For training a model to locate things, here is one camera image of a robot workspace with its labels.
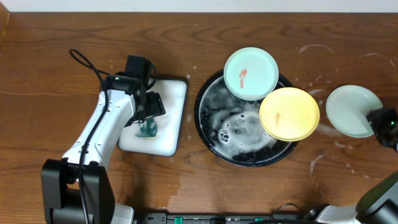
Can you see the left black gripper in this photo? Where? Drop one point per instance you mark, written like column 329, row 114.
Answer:
column 154, row 109

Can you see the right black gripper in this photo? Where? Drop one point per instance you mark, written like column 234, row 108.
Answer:
column 381, row 116

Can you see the green sponge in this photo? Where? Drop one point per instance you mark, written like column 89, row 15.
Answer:
column 147, row 129

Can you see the light green plate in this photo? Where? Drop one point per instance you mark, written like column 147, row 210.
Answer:
column 251, row 73
column 347, row 108

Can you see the yellow plate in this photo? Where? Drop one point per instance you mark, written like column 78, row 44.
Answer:
column 289, row 114

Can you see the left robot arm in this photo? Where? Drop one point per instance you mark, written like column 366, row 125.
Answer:
column 76, row 188

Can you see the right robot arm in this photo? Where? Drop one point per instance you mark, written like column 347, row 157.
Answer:
column 379, row 205

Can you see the black rectangular foam tray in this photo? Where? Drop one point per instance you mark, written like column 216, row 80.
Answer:
column 173, row 94

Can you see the round black tray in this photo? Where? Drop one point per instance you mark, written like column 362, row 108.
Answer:
column 231, row 129

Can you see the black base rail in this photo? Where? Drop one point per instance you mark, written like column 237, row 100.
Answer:
column 163, row 218

